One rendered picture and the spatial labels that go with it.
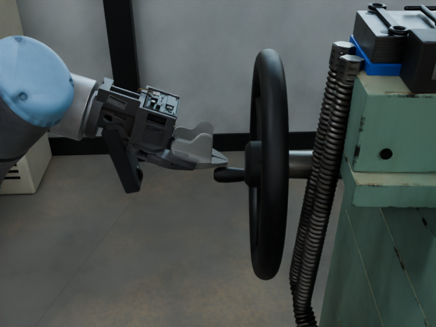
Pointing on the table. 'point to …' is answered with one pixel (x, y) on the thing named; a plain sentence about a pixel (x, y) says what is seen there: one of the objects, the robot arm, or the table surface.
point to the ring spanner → (388, 19)
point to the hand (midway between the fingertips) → (218, 163)
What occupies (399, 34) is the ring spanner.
